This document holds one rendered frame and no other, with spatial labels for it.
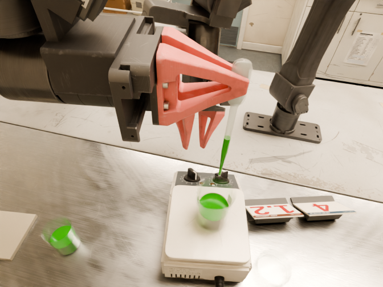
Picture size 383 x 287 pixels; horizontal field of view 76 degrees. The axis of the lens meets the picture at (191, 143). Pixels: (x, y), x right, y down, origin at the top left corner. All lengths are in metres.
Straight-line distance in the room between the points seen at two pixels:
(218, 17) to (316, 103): 0.54
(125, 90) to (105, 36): 0.05
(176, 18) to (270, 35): 2.94
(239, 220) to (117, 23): 0.31
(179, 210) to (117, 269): 0.15
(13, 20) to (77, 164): 0.43
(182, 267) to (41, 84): 0.29
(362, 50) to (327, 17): 2.34
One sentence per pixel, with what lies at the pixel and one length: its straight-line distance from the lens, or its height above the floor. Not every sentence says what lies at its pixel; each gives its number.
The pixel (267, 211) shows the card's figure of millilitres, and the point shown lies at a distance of 0.49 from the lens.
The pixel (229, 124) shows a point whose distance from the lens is 0.24.
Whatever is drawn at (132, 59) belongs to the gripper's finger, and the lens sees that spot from 0.18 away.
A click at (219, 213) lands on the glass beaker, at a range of 0.33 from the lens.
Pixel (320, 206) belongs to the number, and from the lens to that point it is 0.55.
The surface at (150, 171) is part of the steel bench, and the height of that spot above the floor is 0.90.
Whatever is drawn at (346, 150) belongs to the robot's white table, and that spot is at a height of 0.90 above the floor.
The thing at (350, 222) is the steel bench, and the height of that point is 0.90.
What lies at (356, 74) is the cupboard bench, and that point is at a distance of 2.98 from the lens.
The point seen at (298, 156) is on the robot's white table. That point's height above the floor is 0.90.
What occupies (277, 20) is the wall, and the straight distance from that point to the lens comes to 3.25.
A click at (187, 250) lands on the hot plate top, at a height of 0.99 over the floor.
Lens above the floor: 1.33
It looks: 45 degrees down
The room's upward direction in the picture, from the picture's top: 3 degrees clockwise
